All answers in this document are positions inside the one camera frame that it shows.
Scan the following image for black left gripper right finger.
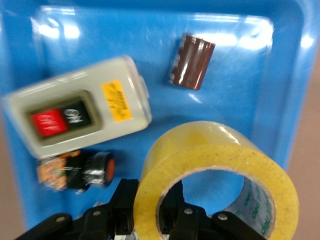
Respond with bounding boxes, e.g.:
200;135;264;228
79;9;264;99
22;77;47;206
158;180;267;240

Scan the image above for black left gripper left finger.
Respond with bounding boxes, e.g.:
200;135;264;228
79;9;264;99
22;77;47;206
22;178;140;240

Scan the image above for yellow clear packing tape roll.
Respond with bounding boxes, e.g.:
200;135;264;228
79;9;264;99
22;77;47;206
133;120;300;240

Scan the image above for black push button orange cap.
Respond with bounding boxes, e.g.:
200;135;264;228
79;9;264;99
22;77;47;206
36;149;117;194

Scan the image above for dark brown cylindrical capacitor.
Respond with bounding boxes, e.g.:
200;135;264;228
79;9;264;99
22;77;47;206
167;33;217;92

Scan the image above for blue plastic tray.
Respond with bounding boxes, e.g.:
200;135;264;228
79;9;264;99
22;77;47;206
0;0;318;240

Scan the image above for grey switch box red black buttons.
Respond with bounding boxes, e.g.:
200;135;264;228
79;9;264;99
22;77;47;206
1;55;153;159

